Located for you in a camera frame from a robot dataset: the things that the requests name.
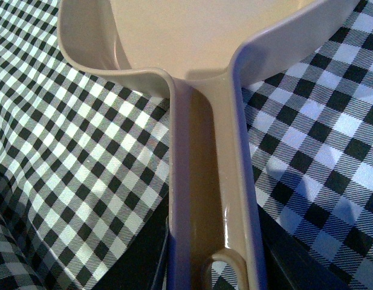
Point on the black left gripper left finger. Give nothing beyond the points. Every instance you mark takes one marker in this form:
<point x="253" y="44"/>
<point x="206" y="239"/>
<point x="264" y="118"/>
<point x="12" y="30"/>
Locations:
<point x="143" y="264"/>

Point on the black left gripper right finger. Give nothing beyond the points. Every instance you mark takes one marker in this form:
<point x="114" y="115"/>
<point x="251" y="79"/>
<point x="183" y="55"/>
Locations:
<point x="288" y="264"/>

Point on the beige plastic dustpan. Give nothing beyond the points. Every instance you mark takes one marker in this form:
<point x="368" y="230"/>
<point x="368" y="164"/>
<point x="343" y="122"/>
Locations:
<point x="199" y="55"/>

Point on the black white gingham bed sheet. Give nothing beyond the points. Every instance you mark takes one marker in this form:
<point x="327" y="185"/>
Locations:
<point x="84" y="163"/>

